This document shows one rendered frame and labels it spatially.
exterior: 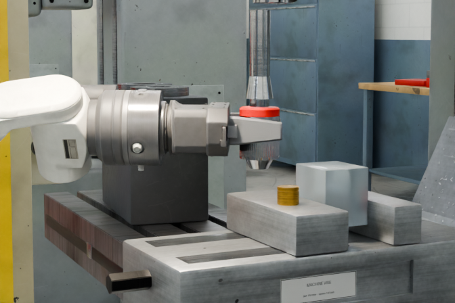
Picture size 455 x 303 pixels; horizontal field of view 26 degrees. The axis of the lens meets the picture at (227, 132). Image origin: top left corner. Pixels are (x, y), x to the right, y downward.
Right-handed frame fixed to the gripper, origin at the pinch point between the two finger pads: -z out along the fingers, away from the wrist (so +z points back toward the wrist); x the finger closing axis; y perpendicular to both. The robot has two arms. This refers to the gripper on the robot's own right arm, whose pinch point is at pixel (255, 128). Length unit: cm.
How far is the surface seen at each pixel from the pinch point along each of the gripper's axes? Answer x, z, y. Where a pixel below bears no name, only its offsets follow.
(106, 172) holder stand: 44, 24, 12
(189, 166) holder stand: 30.1, 9.6, 8.5
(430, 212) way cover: 22.5, -24.7, 13.8
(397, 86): 584, -102, 26
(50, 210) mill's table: 52, 35, 19
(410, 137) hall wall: 711, -133, 75
